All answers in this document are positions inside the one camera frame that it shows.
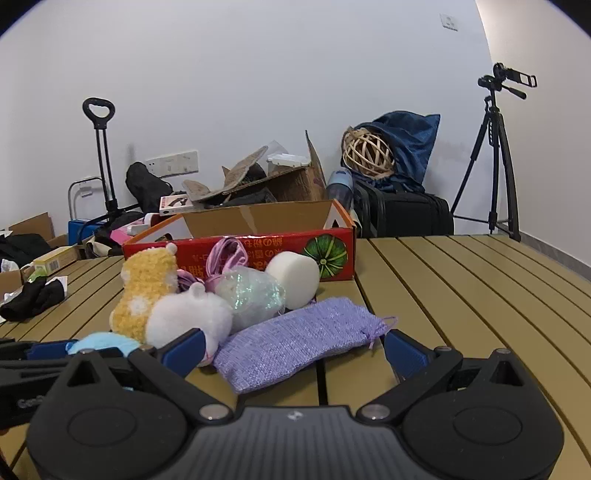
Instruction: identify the black rolled bag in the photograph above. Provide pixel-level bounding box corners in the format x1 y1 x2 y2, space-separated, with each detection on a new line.
126 161 174 213

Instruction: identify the blue box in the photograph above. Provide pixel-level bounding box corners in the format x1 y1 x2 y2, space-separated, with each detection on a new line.
68 219 100 246

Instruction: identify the beige cloth bag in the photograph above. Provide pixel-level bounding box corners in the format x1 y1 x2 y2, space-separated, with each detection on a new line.
85 237 125 258

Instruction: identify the open brown cardboard box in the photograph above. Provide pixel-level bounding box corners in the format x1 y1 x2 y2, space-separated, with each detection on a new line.
0 212 71 296

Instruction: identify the white foam block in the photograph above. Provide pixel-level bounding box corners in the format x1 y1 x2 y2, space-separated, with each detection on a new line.
265 251 321 310

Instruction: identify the black suitcase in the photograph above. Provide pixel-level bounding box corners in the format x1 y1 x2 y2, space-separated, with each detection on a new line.
353 187 455 239

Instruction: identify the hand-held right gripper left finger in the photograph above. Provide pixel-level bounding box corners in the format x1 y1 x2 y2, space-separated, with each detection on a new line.
51 327 235 422

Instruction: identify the yellow plush toy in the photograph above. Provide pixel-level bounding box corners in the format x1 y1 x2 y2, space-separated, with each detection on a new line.
109 242 180 345

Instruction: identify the white wall socket plate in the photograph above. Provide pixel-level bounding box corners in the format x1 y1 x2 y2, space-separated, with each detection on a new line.
145 150 199 179

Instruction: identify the iridescent plastic bag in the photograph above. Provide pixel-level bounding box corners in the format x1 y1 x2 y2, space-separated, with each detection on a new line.
215 270 287 332

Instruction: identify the pink satin cloth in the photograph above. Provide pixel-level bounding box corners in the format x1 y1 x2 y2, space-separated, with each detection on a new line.
178 237 250 294

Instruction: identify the red cardboard box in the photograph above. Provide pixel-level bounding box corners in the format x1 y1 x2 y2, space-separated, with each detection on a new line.
122 199 357 282

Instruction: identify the black cloth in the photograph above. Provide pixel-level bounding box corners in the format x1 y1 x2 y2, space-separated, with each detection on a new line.
0 277 66 323

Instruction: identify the black tripod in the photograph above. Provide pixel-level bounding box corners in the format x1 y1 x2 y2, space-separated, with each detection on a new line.
450 90 523 243

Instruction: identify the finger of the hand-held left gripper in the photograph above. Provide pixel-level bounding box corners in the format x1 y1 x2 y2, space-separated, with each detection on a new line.
0 340 73 362
0 359 70 377

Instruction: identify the white plush toy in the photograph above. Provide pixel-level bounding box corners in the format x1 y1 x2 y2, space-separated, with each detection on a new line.
145 282 234 368

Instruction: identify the clear plastic box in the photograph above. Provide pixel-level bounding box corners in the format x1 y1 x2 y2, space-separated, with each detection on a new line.
266 140 310 169

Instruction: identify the blue velvet bag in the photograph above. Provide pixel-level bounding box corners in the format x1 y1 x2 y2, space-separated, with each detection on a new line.
342 111 441 195

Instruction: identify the rattan ball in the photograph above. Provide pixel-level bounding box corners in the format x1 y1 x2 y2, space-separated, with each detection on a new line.
342 129 397 179

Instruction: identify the light blue plush item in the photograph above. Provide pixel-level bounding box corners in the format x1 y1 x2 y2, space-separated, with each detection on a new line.
67 333 142 359

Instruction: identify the purple knitted pouch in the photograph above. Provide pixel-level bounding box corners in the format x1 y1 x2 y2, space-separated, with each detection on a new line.
212 296 399 395

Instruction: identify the black backpack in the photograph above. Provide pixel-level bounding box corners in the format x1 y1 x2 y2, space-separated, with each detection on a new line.
0 233 52 269

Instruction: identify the blue water bottle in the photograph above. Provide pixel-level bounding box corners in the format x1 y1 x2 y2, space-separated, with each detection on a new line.
325 168 356 211

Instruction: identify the white box with black picture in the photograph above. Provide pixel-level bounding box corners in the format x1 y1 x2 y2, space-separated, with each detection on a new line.
159 195 195 216

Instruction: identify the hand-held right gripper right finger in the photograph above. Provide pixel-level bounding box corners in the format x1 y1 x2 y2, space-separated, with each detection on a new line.
358 329 539 422

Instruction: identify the black hand cart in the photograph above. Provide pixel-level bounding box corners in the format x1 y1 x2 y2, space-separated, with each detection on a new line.
76 97 140 246

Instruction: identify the yellow-green small box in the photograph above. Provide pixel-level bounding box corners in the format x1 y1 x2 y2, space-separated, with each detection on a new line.
32 246 79 273

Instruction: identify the pink bag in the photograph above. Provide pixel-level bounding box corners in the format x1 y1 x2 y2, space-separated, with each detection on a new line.
108 226 144 246

